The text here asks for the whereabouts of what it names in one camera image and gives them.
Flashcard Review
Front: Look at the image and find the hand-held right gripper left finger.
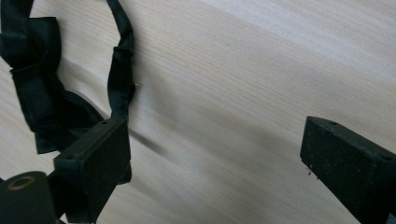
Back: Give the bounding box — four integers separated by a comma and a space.
53, 117, 133, 224

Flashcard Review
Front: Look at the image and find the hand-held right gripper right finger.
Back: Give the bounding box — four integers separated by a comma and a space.
300, 116, 396, 224

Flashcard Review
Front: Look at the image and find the black cloth strap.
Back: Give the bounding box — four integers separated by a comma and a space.
0, 0, 136, 155

